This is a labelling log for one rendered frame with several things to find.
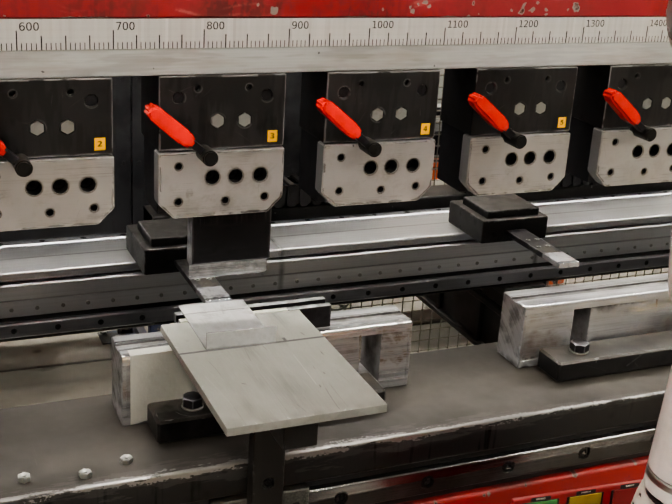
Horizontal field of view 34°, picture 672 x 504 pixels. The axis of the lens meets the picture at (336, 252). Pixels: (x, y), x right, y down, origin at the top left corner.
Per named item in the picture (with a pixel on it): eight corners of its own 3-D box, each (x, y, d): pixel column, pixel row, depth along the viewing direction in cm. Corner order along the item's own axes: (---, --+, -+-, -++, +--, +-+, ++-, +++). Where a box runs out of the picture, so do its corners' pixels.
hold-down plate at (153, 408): (157, 445, 132) (158, 423, 131) (146, 423, 136) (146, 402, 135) (385, 410, 143) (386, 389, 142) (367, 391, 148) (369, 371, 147)
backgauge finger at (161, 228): (172, 319, 139) (173, 282, 138) (125, 248, 162) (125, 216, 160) (262, 309, 144) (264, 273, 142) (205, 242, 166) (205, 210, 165)
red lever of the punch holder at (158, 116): (155, 103, 117) (222, 157, 122) (146, 95, 121) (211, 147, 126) (145, 117, 117) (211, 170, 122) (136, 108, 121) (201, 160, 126)
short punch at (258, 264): (191, 281, 134) (192, 207, 131) (186, 276, 136) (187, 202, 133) (268, 274, 138) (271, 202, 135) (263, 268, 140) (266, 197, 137)
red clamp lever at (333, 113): (329, 98, 125) (385, 148, 130) (316, 90, 128) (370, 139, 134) (319, 110, 125) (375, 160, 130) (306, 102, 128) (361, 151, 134)
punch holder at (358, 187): (320, 208, 134) (328, 72, 128) (295, 187, 141) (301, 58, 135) (430, 199, 140) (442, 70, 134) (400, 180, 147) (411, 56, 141)
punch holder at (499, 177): (465, 197, 142) (478, 69, 136) (434, 178, 149) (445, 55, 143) (563, 189, 147) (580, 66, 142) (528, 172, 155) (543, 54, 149)
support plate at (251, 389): (226, 437, 112) (226, 428, 112) (160, 332, 134) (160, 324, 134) (387, 412, 119) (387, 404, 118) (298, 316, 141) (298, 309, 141)
